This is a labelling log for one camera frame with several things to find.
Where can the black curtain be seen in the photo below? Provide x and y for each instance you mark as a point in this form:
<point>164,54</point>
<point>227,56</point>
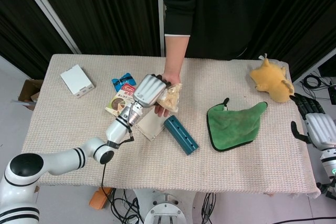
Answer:
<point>15,37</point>
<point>105,11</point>
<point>302,11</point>

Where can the black device on floor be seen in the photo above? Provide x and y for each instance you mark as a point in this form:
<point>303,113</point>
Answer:
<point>332,93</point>

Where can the green towel with black trim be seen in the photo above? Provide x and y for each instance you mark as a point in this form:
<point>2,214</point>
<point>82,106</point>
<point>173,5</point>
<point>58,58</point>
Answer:
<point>228,127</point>

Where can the snack pack with red label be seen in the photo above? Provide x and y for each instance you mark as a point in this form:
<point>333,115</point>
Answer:
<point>118,102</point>

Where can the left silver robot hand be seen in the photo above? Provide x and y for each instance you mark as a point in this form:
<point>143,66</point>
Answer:
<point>148,90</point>

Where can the beige woven tablecloth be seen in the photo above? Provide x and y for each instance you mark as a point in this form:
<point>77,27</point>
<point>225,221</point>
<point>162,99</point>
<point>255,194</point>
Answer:
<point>157,166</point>

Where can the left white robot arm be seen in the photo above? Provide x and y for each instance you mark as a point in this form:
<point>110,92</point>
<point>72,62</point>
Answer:
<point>60,159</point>

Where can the clear bag of snacks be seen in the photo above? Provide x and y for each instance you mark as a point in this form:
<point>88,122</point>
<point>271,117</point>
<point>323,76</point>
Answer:
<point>172,98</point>

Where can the orange rectangular block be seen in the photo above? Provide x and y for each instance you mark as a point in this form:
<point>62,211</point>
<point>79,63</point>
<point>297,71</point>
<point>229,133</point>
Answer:
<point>98,199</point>

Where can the beige folded cloth pouch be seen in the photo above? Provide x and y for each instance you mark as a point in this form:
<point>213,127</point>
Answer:
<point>152,127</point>

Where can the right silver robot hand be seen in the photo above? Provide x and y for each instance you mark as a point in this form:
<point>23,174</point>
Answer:
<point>320,129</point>

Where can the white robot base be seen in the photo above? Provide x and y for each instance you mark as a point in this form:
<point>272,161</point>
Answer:
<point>162,205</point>

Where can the person's black sweater torso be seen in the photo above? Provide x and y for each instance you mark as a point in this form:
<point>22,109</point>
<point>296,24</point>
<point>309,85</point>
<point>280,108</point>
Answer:
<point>223,11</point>

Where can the blue snack packet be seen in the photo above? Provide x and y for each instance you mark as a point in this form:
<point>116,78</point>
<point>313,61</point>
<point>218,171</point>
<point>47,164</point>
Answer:
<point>120,82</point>

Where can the brown cardboard box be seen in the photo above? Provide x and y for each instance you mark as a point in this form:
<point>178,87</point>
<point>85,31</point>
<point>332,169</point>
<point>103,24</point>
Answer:
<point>29,90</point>

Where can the grey metal frame rail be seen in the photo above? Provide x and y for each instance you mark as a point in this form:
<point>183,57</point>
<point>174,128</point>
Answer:
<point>315,66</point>

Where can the slanted grey metal post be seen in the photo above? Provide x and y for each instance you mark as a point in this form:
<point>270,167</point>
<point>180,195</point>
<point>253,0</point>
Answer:
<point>50,14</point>

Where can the teal block with holes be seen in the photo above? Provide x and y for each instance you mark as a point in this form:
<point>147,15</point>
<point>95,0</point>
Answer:
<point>181,136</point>

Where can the upright grey metal post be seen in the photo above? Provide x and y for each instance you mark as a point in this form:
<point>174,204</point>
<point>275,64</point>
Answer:
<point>162,37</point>

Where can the yellow plush toy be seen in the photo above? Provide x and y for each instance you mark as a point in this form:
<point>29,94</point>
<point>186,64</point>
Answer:
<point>270,82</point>

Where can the person's bare forearm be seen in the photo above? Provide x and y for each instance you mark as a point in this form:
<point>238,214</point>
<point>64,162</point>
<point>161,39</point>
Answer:
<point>176,56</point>

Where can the white cardboard box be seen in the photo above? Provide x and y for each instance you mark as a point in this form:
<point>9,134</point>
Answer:
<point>74,78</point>

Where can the person's bare hand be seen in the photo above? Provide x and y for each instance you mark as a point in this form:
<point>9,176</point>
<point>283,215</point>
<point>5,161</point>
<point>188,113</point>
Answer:
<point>173,79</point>

